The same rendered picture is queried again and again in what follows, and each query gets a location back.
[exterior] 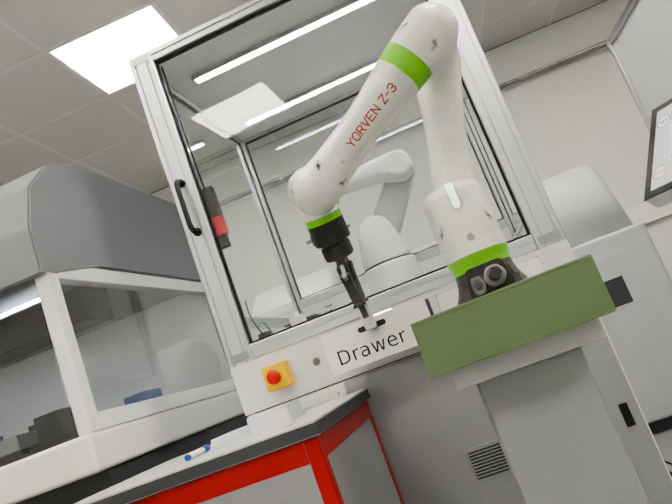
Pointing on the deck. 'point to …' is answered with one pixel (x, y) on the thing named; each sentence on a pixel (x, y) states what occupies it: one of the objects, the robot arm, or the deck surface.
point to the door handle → (185, 207)
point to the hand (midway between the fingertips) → (366, 316)
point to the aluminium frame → (477, 85)
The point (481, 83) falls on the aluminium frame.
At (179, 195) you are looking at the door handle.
